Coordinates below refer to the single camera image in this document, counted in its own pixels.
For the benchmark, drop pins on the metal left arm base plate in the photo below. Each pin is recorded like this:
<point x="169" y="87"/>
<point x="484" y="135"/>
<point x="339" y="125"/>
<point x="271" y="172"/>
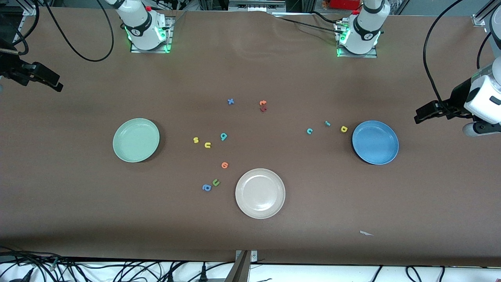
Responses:
<point x="372" y="55"/>

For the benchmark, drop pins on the blue foam letter a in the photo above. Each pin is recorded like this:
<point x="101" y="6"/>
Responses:
<point x="206" y="188"/>

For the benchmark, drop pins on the beige plate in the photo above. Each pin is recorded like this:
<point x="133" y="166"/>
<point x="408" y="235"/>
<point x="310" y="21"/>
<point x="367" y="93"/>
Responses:
<point x="260" y="193"/>

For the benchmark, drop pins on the light green plate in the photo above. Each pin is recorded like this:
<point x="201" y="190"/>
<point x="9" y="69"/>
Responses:
<point x="136" y="140"/>

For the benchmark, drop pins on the red box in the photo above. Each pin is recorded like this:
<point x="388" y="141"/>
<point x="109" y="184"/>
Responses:
<point x="344" y="4"/>

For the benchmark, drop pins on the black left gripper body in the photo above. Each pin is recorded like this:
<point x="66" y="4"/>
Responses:
<point x="456" y="98"/>

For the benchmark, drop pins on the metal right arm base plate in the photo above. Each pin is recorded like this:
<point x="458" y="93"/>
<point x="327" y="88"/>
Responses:
<point x="169" y="43"/>

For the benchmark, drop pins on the metal table edge bracket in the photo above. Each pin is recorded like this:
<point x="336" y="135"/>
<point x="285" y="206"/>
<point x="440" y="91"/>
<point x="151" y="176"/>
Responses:
<point x="242" y="266"/>

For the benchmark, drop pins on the white paper scrap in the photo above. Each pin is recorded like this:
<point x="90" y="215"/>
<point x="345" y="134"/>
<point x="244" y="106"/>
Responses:
<point x="365" y="233"/>

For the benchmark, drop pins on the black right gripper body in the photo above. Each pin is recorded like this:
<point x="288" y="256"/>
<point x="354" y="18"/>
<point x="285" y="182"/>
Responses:
<point x="11" y="67"/>

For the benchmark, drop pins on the green foam letter u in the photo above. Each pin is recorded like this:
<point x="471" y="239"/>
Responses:
<point x="216" y="183"/>

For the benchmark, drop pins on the grey metal equipment box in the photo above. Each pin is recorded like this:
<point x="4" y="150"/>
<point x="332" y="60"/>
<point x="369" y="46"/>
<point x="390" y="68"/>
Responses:
<point x="256" y="4"/>

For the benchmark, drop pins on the blue plate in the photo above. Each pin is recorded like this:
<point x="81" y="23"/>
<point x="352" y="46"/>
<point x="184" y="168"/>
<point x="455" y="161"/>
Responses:
<point x="375" y="142"/>

